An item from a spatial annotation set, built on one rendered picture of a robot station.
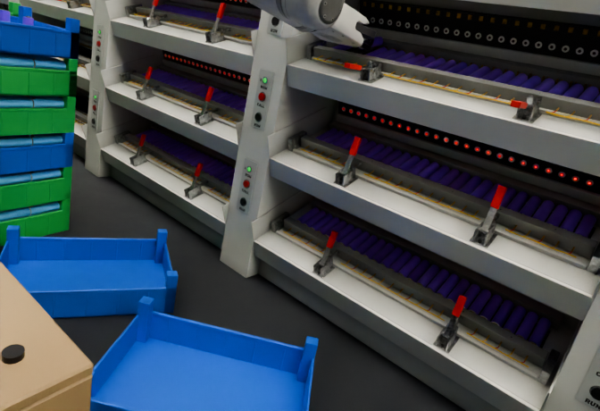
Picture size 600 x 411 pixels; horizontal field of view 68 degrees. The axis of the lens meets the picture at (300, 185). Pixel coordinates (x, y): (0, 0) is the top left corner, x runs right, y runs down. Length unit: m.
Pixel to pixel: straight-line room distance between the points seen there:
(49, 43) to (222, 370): 0.71
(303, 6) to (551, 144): 0.38
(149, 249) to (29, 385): 0.85
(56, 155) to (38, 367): 0.91
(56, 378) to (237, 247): 0.85
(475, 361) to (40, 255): 0.85
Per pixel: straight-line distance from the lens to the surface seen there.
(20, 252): 1.06
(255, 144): 0.96
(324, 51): 0.90
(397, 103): 0.76
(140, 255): 1.06
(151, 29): 1.28
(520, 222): 0.77
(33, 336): 0.23
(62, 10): 1.76
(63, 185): 1.14
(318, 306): 0.97
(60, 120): 1.09
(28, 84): 1.04
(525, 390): 0.81
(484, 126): 0.71
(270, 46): 0.94
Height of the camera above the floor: 0.52
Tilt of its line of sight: 17 degrees down
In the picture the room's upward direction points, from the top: 12 degrees clockwise
